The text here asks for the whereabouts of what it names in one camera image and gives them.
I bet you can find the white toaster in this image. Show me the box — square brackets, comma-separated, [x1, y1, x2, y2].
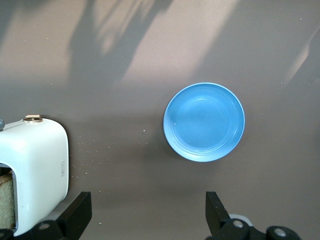
[0, 114, 70, 237]

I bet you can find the brown bread slice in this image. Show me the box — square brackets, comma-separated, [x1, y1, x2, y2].
[0, 173, 16, 230]

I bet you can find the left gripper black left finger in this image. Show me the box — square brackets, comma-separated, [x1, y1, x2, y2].
[14, 191, 93, 240]

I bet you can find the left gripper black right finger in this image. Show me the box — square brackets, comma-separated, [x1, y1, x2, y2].
[205, 191, 301, 240]

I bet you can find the blue plate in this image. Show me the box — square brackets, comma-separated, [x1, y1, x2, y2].
[163, 82, 246, 163]

